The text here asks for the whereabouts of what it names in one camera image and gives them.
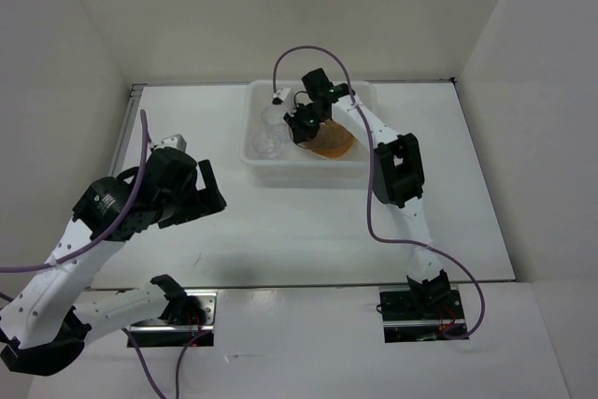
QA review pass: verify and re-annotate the white plastic bin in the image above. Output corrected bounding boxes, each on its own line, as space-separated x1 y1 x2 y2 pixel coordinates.
239 79 368 188

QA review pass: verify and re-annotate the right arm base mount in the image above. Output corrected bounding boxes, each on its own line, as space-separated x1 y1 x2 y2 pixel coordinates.
376 286 468 344

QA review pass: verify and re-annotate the aluminium table edge rail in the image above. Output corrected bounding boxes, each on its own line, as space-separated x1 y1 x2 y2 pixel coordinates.
108 83 146 176

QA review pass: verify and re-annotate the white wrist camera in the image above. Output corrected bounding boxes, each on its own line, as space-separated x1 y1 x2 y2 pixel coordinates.
272 87 292 106
149 134 187 152

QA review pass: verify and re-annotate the woven orange triangular basket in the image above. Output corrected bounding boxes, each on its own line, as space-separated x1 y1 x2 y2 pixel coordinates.
298 121 359 162

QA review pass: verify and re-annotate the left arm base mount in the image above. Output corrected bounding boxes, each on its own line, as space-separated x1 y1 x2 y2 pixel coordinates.
128 289 218 349

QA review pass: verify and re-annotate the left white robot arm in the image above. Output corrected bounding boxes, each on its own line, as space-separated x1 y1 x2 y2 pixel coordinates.
1 148 226 377

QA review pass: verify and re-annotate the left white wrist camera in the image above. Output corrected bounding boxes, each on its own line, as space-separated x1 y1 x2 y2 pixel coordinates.
149 134 187 152

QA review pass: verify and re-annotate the clear glass cup front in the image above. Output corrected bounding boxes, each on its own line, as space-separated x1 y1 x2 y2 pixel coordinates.
251 130 281 159

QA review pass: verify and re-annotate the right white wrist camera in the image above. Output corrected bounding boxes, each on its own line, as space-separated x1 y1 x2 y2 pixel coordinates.
272 87 292 106

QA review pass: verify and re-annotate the clear glass cup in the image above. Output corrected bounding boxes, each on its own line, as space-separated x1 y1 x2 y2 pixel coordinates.
251 130 281 159
262 105 286 138

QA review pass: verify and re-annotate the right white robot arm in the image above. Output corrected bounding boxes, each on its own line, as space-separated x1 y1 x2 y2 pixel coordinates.
283 68 450 318

